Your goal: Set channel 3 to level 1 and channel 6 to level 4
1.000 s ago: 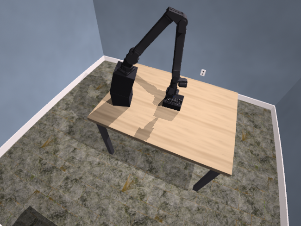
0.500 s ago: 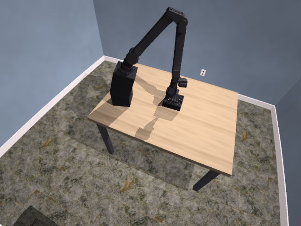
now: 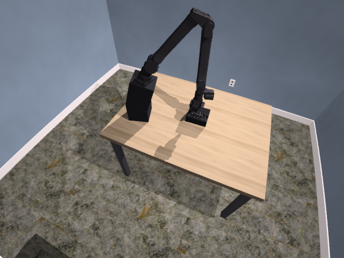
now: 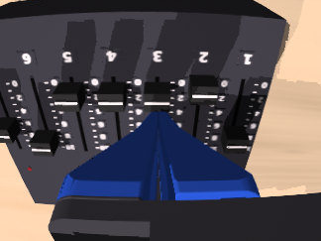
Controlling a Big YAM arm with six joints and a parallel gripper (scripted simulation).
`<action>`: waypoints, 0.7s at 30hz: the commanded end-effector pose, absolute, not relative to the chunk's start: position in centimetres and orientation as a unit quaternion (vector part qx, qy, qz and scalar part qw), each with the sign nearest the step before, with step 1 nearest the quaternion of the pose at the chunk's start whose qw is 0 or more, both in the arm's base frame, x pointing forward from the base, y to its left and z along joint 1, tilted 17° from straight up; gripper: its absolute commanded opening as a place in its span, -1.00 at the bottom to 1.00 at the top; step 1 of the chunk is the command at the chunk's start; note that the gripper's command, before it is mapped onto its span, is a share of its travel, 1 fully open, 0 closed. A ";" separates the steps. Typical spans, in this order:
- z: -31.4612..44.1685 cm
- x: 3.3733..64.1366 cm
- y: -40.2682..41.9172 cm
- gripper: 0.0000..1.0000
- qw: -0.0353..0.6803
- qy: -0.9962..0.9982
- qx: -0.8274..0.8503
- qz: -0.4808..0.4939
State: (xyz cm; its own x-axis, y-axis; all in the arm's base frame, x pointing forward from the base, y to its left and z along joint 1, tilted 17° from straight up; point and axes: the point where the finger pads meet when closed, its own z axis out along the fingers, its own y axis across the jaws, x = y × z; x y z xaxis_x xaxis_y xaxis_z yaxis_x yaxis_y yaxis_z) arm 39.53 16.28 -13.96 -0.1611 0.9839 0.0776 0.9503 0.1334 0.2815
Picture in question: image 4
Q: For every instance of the black fader panel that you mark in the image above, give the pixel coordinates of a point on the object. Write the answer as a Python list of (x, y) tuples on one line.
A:
[(59, 58)]

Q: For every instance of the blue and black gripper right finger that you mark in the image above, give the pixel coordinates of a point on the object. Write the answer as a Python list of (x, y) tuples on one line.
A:
[(196, 171)]

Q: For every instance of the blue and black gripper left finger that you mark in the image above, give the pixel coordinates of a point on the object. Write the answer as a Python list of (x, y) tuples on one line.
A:
[(126, 168)]

